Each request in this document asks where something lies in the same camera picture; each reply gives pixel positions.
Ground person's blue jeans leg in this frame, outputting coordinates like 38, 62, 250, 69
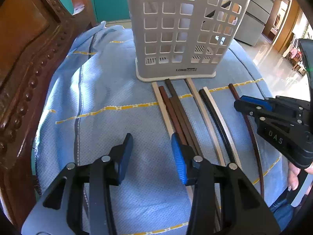
269, 196, 302, 231

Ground teal kitchen base cabinets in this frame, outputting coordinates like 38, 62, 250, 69
59, 0, 132, 23

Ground grey refrigerator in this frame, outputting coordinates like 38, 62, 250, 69
235, 0, 277, 46

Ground white plastic utensil basket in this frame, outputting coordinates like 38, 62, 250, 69
126, 0, 253, 83

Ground pink covered chair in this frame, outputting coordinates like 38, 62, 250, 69
284, 45, 306, 76

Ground black chopstick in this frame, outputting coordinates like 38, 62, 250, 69
199, 89, 241, 169

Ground person's right hand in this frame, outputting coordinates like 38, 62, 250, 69
287, 163, 313, 192

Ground carved wooden chair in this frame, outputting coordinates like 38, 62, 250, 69
0, 0, 98, 226

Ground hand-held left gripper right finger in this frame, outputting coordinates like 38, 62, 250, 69
171, 133, 281, 235

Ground dark brown chopstick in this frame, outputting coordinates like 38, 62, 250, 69
164, 79, 203, 156

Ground reddish brown chopstick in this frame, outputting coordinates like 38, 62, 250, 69
228, 83, 264, 199

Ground wooden door frame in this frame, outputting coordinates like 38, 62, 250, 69
262, 0, 302, 52

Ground beige chopstick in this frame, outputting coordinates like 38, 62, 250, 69
152, 82, 196, 201
185, 78, 227, 167
203, 87, 245, 169

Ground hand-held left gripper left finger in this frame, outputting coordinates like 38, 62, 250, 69
42, 133, 134, 235

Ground blue patterned cloth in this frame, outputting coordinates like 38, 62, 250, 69
21, 21, 291, 235

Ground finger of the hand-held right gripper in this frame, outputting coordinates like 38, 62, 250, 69
240, 95, 309, 113
234, 99, 304, 128

